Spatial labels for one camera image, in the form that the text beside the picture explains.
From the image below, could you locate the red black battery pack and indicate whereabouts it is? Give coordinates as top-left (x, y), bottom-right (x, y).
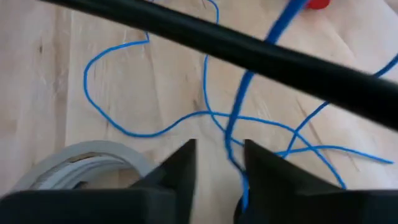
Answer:
top-left (306, 0), bottom-right (331, 10)

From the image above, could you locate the black camera cable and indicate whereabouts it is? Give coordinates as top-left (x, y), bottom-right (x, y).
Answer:
top-left (39, 0), bottom-right (398, 133)

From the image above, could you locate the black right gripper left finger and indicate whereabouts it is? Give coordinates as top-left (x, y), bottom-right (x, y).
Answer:
top-left (0, 139), bottom-right (197, 224)

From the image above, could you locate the clear tape roll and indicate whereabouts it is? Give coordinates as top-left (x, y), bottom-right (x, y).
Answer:
top-left (12, 139), bottom-right (156, 191)

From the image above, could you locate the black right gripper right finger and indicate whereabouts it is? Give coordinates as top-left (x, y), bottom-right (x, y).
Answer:
top-left (234, 139), bottom-right (398, 224)

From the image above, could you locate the blue cord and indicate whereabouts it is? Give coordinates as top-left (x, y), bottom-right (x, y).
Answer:
top-left (83, 0), bottom-right (398, 212)

